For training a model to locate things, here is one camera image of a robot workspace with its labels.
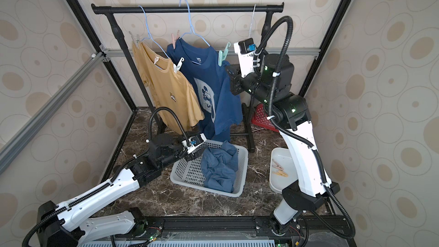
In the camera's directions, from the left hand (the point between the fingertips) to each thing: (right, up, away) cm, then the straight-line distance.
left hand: (206, 137), depth 69 cm
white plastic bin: (+39, -19, +22) cm, 49 cm away
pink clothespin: (+36, -17, +23) cm, 46 cm away
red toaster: (+29, +9, +35) cm, 46 cm away
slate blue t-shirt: (+5, -15, +14) cm, 21 cm away
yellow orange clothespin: (+37, -20, +19) cm, 46 cm away
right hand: (+11, +24, -15) cm, 31 cm away
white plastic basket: (-11, -20, +21) cm, 31 cm away
